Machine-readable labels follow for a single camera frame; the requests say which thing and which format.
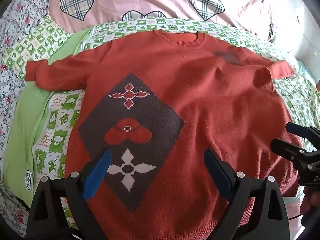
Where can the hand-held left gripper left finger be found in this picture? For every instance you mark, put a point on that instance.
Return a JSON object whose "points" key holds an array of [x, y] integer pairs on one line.
{"points": [[98, 172]]}

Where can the person's right hand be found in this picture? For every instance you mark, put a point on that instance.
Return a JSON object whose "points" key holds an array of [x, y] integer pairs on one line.
{"points": [[307, 200]]}

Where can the green checkered blanket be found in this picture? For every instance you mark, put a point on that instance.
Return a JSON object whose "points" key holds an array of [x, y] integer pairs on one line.
{"points": [[62, 115]]}

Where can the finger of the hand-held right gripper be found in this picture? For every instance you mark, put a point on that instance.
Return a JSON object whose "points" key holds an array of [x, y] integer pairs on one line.
{"points": [[287, 148], [305, 132]]}

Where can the floral bedsheet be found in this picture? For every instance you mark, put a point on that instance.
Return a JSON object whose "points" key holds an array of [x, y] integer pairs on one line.
{"points": [[15, 17]]}

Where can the green checkered pillow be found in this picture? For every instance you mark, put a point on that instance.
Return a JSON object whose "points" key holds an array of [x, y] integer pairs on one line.
{"points": [[37, 45]]}

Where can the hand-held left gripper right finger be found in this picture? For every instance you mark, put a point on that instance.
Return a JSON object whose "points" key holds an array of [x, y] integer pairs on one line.
{"points": [[217, 170]]}

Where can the orange knit sweater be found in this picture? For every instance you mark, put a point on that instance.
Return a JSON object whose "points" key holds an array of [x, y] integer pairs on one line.
{"points": [[200, 105]]}

